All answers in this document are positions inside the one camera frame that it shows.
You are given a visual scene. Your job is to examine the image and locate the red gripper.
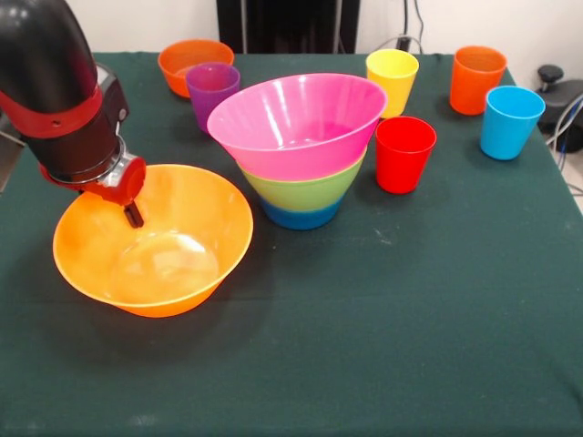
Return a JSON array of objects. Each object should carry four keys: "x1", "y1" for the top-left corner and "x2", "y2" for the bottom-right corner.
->
[{"x1": 38, "y1": 157, "x2": 148, "y2": 229}]

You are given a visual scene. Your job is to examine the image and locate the large orange bowl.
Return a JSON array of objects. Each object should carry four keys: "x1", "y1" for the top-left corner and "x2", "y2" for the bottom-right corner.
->
[{"x1": 52, "y1": 163, "x2": 255, "y2": 319}]

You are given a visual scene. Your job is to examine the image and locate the purple cup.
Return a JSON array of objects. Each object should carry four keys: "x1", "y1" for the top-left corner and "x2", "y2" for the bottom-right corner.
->
[{"x1": 185, "y1": 62, "x2": 241, "y2": 136}]

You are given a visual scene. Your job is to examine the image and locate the blue bowl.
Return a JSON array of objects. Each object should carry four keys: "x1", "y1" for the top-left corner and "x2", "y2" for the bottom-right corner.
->
[{"x1": 260, "y1": 199, "x2": 343, "y2": 231}]

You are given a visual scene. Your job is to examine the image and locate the green bowl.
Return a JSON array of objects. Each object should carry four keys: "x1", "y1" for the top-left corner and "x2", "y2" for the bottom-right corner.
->
[{"x1": 239, "y1": 147, "x2": 369, "y2": 213}]

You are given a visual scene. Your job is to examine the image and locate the large pink bowl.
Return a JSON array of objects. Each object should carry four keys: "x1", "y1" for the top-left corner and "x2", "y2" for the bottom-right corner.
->
[{"x1": 207, "y1": 72, "x2": 388, "y2": 182}]

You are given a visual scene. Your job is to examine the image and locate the small dark orange bowl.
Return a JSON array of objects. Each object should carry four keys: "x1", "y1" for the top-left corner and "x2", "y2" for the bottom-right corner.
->
[{"x1": 158, "y1": 38, "x2": 236, "y2": 99}]

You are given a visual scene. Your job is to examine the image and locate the dark green table cloth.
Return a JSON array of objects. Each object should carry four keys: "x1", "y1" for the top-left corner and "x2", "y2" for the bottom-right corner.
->
[{"x1": 0, "y1": 50, "x2": 583, "y2": 437}]

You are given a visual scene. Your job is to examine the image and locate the red cup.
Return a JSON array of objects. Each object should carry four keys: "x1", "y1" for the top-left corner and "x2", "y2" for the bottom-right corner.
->
[{"x1": 374, "y1": 116, "x2": 438, "y2": 196}]

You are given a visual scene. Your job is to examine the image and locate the yellow cup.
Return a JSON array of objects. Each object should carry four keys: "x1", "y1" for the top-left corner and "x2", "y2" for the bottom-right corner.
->
[{"x1": 365, "y1": 48, "x2": 420, "y2": 119}]

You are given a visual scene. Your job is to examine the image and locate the orange cup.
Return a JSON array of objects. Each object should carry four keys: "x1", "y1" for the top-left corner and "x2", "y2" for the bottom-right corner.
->
[{"x1": 449, "y1": 45, "x2": 508, "y2": 117}]

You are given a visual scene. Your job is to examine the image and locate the blue cup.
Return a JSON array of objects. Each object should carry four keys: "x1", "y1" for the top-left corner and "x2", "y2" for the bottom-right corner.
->
[{"x1": 479, "y1": 86, "x2": 547, "y2": 161}]

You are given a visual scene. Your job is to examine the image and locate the black round knob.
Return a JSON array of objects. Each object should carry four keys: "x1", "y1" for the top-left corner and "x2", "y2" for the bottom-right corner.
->
[{"x1": 537, "y1": 65, "x2": 566, "y2": 94}]

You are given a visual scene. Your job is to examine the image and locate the black round base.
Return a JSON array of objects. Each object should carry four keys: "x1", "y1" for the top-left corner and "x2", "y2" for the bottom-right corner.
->
[{"x1": 539, "y1": 79, "x2": 583, "y2": 154}]

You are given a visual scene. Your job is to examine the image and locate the black hanging cable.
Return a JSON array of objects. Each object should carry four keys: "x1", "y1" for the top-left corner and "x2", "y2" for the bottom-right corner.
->
[{"x1": 412, "y1": 0, "x2": 427, "y2": 54}]

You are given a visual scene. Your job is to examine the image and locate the white cable bundle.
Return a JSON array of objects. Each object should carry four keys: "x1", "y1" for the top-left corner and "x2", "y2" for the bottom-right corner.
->
[{"x1": 545, "y1": 93, "x2": 583, "y2": 156}]

